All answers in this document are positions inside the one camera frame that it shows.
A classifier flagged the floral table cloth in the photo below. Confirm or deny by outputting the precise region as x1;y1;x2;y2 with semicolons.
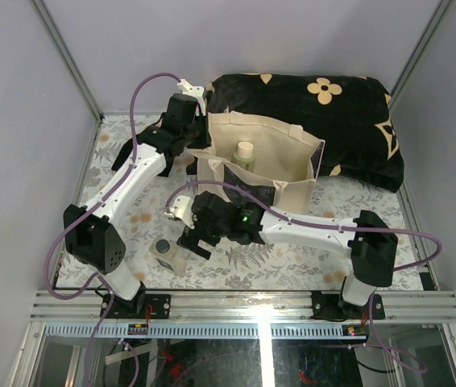
56;115;407;290

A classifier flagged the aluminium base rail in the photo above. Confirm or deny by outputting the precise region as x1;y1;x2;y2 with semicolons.
30;290;456;340

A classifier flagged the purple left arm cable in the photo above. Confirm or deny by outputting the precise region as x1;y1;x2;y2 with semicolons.
45;72;180;387

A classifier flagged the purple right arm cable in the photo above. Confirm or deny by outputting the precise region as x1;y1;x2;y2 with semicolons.
165;180;443;374

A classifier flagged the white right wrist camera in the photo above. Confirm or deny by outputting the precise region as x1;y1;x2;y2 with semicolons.
165;195;194;228

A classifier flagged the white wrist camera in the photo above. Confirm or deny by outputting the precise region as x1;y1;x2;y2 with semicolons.
165;195;194;228
176;78;206;116

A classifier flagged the green bottle cream cap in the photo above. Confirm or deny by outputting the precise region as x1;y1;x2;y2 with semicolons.
231;141;255;173

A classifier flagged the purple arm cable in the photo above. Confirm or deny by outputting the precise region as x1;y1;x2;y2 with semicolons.
45;72;180;387
165;180;443;374

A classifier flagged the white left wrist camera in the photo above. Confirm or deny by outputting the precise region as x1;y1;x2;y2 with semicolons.
176;78;206;116

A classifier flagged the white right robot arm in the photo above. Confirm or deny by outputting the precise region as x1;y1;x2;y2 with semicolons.
168;191;398;318

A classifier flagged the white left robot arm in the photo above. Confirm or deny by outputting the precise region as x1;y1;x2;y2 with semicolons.
63;87;209;318

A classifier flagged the clear beige bottle black cap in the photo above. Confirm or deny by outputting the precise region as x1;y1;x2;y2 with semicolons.
149;238;187;277

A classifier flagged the black floral plush pillow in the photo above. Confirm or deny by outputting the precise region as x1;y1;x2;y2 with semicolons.
206;73;404;193

